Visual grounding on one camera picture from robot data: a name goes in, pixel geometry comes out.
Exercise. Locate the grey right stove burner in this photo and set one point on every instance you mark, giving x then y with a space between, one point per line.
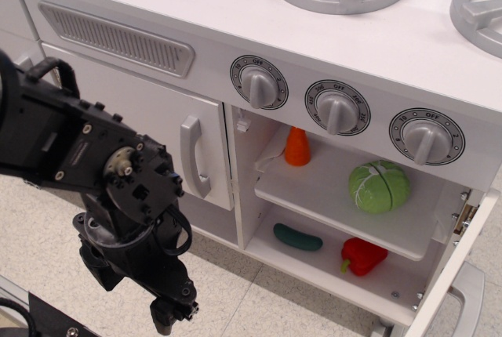
473 19

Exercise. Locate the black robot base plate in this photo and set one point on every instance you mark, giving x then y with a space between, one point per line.
50 321

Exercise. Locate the grey middle knob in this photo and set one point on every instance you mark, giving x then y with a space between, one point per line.
337 107

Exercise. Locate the red toy bell pepper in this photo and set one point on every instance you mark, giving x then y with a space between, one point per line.
361 257

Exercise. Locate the green toy cabbage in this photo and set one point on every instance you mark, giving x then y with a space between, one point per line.
379 186

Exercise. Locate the white oven door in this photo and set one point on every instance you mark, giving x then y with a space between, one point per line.
471 222

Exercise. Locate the white toy kitchen unit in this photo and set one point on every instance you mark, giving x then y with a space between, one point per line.
352 144

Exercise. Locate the orange toy carrot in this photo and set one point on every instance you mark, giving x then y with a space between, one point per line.
297 150

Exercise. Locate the green toy cucumber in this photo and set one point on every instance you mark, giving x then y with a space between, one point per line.
297 239

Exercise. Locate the white oven shelf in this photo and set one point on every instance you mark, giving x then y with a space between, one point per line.
319 190

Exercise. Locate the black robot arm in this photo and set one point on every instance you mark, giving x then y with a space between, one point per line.
132 223

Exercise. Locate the white cupboard door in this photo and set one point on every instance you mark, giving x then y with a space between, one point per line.
158 110

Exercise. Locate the white neighbouring cabinet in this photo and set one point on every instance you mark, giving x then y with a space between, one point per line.
19 38

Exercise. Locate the grey cupboard door handle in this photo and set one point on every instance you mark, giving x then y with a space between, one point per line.
190 133

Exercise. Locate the grey right knob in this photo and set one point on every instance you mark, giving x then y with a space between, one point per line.
426 136

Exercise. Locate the grey left knob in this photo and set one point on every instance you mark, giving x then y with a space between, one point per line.
259 82

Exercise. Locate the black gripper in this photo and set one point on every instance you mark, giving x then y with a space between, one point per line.
150 258

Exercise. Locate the grey knob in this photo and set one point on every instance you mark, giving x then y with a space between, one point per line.
337 107
426 136
259 82

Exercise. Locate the grey oven door handle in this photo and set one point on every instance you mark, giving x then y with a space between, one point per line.
468 289

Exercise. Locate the grey vent grille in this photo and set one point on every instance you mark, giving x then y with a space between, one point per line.
127 43

